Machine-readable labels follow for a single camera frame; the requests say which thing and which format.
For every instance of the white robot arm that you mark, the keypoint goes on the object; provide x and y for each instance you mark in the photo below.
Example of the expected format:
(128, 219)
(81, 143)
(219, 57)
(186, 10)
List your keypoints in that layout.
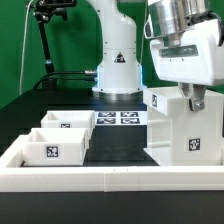
(119, 74)

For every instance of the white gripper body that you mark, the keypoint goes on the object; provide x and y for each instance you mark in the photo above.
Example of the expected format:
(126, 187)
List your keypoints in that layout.
(198, 60)

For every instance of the white drawer box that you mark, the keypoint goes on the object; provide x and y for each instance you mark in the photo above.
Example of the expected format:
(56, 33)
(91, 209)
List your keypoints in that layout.
(70, 119)
(56, 147)

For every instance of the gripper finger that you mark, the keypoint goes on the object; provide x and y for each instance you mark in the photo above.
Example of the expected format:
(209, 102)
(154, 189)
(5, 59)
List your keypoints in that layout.
(196, 101)
(186, 89)

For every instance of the white workspace border frame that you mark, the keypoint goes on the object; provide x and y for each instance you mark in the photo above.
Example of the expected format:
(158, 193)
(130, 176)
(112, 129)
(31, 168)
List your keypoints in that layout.
(15, 178)

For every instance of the black camera stand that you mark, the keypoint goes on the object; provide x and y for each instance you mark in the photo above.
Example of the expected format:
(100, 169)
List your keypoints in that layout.
(44, 10)

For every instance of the white fiducial marker plate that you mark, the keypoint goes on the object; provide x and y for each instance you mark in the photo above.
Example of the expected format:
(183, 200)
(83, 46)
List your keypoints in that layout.
(120, 118)

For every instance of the white drawer cabinet frame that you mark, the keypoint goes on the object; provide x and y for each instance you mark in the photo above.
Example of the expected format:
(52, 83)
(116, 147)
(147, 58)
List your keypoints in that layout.
(178, 136)

